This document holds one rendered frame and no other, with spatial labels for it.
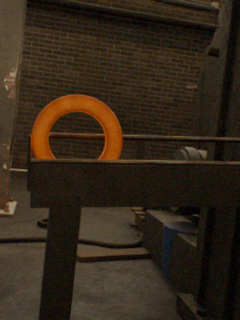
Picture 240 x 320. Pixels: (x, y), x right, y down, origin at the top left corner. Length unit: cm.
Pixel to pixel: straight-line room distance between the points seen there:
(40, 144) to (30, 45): 623
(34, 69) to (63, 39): 68
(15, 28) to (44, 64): 358
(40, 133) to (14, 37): 262
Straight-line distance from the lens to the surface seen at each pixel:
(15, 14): 346
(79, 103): 83
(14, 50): 340
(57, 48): 704
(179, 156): 226
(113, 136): 84
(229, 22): 167
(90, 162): 81
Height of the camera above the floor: 68
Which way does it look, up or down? 3 degrees down
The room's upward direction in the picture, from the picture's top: 6 degrees clockwise
